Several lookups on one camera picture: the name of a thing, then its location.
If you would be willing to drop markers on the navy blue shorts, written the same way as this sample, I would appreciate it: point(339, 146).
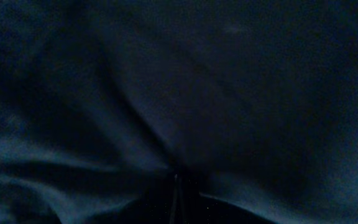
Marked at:
point(255, 100)

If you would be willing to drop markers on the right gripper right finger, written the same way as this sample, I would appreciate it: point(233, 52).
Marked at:
point(193, 208)

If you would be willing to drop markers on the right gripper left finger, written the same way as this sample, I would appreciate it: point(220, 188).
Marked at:
point(158, 205)

